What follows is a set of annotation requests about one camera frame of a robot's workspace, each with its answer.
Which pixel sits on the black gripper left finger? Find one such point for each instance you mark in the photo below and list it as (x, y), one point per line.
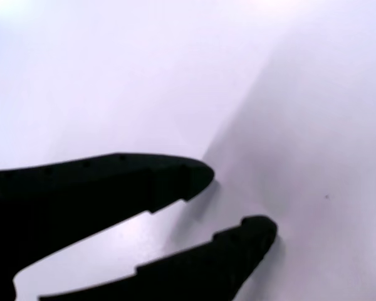
(81, 194)

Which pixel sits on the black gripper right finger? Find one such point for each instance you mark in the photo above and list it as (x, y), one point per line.
(206, 260)

